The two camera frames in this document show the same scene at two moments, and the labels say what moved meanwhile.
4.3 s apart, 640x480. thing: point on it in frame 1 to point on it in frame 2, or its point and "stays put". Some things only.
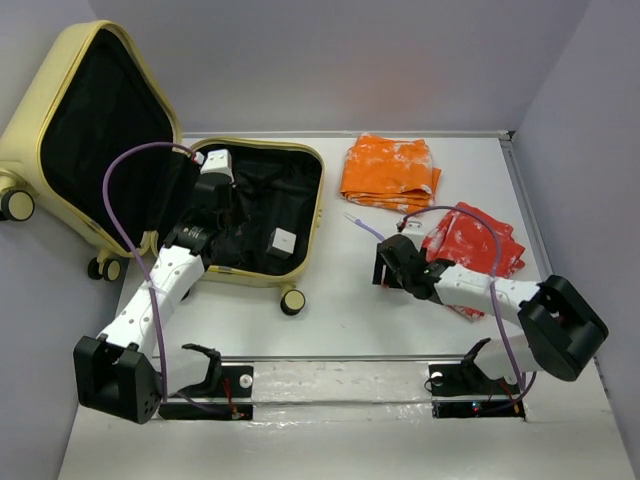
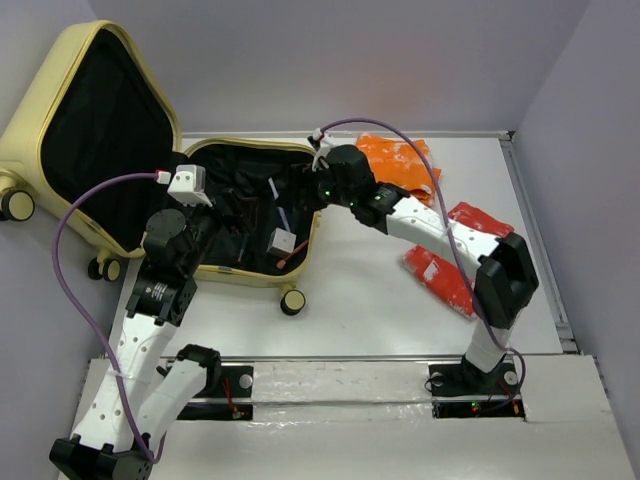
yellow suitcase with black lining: (91, 145) stays put
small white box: (281, 243) stays put
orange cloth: (391, 172) stays put
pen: (364, 226) to (276, 196)
